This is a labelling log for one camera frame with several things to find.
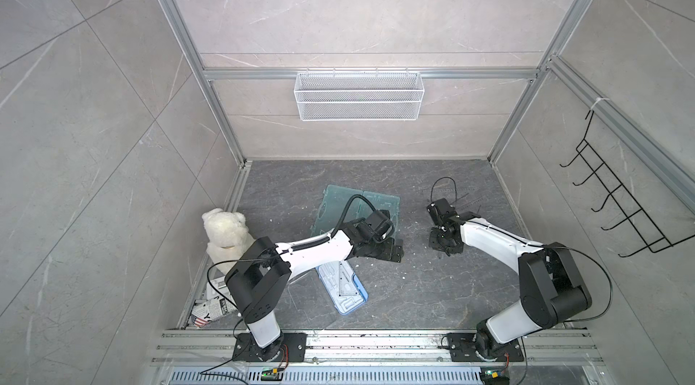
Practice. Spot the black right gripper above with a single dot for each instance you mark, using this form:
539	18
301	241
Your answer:
433	231

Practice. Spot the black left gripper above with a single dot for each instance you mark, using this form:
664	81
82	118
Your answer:
388	255

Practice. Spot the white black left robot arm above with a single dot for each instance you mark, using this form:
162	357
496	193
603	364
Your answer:
257	280

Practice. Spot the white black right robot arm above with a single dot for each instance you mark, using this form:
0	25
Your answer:
551	288

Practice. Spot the blue geometry set case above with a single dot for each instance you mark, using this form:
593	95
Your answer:
343	286

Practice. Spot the white teddy bear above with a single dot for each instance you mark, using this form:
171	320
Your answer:
229	237

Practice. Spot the printed newspaper pattern pouch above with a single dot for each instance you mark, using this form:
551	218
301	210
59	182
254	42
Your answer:
213	306

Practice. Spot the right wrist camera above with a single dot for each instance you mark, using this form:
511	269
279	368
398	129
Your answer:
440	210

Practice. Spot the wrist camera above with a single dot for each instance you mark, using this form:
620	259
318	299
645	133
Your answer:
440	210
379	222

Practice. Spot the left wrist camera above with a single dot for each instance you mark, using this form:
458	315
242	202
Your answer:
379	222

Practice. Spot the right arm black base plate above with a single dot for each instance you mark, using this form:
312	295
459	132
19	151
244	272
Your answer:
466	347

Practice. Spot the aluminium front rail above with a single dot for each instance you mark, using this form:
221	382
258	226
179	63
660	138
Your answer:
561	347

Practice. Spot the white wire mesh basket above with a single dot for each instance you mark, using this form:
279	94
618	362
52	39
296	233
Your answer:
359	96

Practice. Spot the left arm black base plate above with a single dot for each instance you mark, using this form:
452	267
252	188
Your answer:
271	347

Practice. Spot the black wire hook rack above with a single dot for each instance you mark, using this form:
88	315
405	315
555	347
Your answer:
631	212

